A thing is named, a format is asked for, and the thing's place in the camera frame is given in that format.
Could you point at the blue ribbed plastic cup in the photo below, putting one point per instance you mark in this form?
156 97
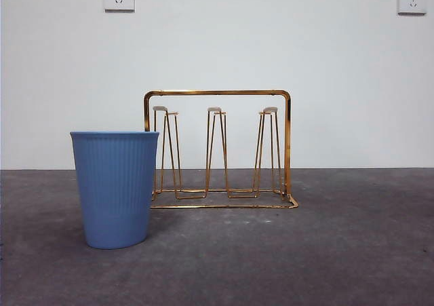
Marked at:
115 190

